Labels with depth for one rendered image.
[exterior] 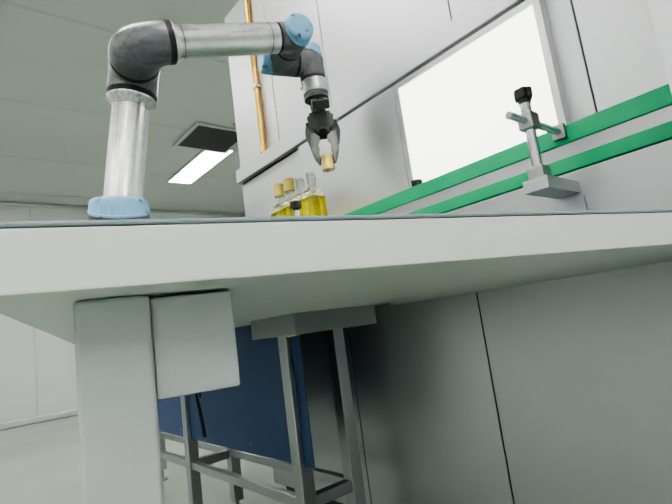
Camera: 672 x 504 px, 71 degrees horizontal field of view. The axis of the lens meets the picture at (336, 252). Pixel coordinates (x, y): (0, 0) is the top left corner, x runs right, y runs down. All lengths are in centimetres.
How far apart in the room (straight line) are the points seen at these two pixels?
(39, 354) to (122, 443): 670
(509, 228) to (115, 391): 29
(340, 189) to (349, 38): 49
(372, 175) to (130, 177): 66
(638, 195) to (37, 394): 671
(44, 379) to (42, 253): 674
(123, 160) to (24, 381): 589
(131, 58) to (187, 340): 97
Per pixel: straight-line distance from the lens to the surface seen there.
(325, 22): 179
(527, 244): 40
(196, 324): 31
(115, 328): 30
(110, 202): 103
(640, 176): 85
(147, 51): 120
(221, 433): 176
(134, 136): 124
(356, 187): 147
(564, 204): 88
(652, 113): 88
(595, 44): 116
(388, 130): 140
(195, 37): 123
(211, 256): 27
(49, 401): 702
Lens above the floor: 68
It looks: 9 degrees up
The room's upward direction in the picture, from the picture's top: 8 degrees counter-clockwise
